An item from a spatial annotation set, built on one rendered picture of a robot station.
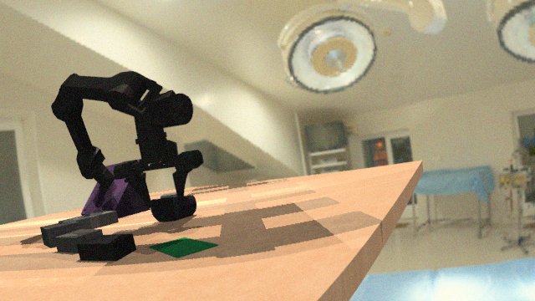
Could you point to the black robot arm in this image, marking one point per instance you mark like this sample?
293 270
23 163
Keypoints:
122 92

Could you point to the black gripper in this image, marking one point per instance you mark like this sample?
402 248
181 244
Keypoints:
153 150

